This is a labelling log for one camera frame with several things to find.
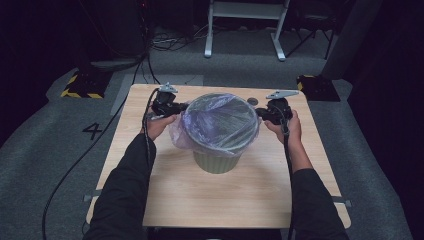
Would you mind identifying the left hand-held gripper cable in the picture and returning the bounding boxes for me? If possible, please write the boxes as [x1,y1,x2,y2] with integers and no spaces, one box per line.
[141,87,160,168]

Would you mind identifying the black folding chair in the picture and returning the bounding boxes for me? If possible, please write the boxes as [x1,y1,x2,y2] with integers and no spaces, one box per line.
[285,9,336,61]

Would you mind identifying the purple plastic bag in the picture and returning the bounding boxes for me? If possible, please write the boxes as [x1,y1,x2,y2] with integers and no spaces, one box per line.
[168,92,262,158]

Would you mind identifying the white desk frame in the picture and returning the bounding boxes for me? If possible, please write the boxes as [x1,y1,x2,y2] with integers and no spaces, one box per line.
[203,0,291,62]

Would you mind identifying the green plastic bin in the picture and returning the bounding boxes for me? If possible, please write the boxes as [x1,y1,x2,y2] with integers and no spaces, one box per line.
[183,93,260,175]

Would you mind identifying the right hand-held gripper cable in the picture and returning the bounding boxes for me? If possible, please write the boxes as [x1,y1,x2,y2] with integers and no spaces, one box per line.
[276,104,297,240]

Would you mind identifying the metal table bracket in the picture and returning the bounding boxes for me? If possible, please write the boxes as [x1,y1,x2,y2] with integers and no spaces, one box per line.
[331,195,353,208]
[83,189,104,203]

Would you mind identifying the grey stand foot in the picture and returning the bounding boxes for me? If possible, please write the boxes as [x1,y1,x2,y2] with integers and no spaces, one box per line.
[89,57,146,73]

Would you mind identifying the long black floor cable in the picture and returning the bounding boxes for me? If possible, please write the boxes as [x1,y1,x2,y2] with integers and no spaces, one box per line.
[41,53,151,240]

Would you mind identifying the person's right hand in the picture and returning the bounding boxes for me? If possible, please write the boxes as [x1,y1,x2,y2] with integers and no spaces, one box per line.
[264,109,303,145]

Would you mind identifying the bundle of floor cables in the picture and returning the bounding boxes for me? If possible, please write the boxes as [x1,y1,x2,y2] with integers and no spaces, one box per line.
[149,24,214,53]

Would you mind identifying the person's left hand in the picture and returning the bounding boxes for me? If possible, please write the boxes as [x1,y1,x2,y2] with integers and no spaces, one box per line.
[144,113,179,142]

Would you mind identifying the black yellow striped stand base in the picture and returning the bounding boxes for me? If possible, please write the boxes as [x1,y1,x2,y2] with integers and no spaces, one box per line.
[296,74,342,102]
[60,71,113,100]

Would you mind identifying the grey column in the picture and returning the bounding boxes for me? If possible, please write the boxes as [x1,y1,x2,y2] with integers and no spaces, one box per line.
[320,0,384,81]

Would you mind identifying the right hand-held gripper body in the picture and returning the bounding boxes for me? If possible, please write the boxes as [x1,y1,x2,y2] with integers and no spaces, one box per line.
[265,89,300,127]

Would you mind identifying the hand-held gripper cable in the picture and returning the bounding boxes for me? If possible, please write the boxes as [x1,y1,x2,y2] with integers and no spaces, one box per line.
[276,104,297,240]
[141,87,160,168]

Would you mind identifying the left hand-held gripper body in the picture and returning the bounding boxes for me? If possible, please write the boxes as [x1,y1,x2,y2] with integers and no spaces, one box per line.
[150,83,181,118]

